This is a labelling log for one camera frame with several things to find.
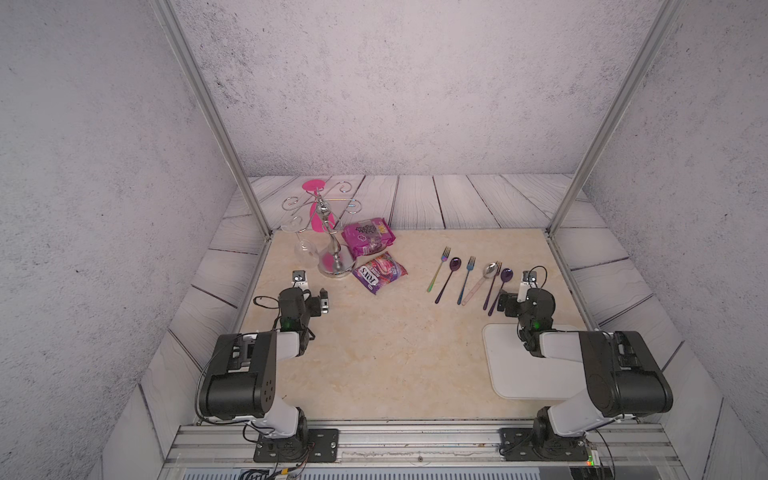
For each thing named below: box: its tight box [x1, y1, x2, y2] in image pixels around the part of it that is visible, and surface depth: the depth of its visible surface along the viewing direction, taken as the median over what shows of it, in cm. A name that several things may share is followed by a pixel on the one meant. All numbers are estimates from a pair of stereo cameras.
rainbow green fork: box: [427, 246, 452, 293], surface depth 113 cm
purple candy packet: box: [352, 251, 408, 295], surface depth 107 cm
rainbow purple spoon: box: [435, 257, 462, 304], surface depth 113 cm
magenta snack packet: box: [341, 217, 397, 260], surface depth 113 cm
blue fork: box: [457, 256, 476, 305], surface depth 113 cm
